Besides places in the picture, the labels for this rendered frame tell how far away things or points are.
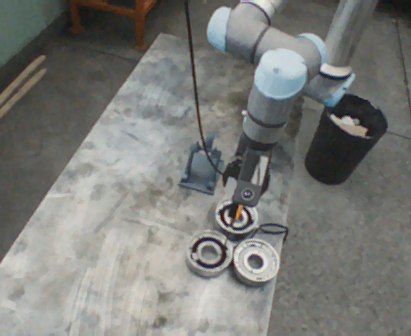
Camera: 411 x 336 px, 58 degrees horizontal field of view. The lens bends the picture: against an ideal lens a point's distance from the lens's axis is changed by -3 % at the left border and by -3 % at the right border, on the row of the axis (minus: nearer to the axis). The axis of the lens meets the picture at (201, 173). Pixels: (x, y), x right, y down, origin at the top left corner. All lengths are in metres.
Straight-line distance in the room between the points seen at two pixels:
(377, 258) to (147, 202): 1.42
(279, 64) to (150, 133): 0.62
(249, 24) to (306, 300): 1.38
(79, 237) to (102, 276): 0.12
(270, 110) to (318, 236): 1.46
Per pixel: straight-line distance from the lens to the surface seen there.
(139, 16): 2.83
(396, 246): 2.22
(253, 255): 0.91
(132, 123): 1.16
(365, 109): 2.23
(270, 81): 0.59
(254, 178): 0.69
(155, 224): 0.94
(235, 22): 0.73
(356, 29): 1.05
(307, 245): 1.98
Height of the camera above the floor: 1.60
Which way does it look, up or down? 50 degrees down
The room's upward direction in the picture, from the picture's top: 11 degrees clockwise
